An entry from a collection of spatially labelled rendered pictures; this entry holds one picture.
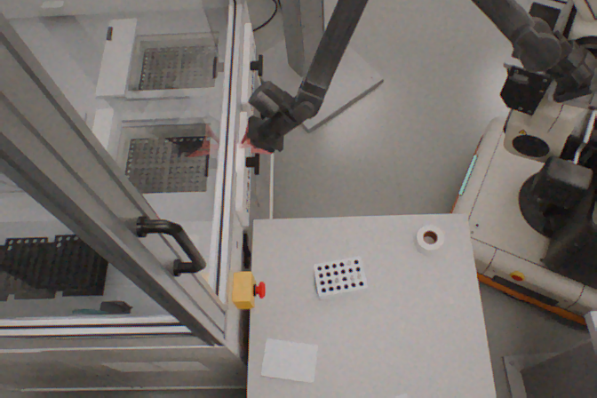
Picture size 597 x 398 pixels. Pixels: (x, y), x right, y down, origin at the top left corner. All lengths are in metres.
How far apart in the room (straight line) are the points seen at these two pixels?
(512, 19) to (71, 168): 0.90
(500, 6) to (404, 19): 1.79
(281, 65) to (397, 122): 0.63
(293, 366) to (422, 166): 1.32
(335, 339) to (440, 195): 1.16
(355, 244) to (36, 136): 1.09
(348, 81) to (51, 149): 2.21
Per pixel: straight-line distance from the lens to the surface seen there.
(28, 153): 0.47
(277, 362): 1.38
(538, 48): 1.19
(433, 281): 1.46
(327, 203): 2.34
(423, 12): 2.98
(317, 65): 1.20
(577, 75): 1.26
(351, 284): 1.40
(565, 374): 1.87
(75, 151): 0.54
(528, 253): 2.07
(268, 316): 1.42
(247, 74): 1.55
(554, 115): 1.60
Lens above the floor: 2.14
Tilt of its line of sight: 62 degrees down
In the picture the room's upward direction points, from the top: 8 degrees counter-clockwise
